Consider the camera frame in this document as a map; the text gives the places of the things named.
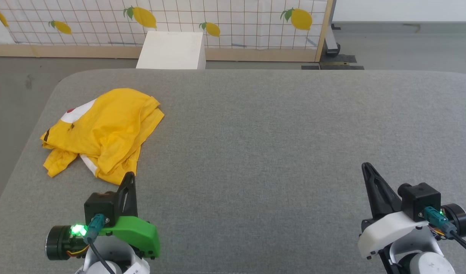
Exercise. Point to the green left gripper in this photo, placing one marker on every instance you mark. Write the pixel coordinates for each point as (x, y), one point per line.
(136, 232)

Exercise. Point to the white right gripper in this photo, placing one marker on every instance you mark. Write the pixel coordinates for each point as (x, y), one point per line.
(389, 230)

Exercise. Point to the yellow cartoon print T-shirt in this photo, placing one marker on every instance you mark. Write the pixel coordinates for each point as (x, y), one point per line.
(107, 125)

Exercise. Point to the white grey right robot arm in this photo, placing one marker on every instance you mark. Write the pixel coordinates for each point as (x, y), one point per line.
(427, 264)

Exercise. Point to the large black floor mat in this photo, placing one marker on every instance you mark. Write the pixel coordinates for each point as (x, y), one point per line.
(339, 60)

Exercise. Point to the small black floor mat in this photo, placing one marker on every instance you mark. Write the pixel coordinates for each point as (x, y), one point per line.
(310, 67)

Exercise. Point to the black caster foot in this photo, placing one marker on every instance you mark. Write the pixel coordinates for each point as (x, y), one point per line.
(331, 47)

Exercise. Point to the white box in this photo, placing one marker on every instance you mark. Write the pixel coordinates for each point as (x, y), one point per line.
(172, 51)

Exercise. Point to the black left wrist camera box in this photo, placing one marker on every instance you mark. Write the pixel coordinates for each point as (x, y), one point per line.
(101, 207)

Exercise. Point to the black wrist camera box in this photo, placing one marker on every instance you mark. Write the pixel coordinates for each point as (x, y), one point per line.
(421, 198)
(101, 207)

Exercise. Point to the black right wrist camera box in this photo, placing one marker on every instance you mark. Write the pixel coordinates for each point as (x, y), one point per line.
(421, 198)

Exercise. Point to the lemon print wooden frame screen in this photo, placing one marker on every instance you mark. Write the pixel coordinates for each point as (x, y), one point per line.
(92, 23)

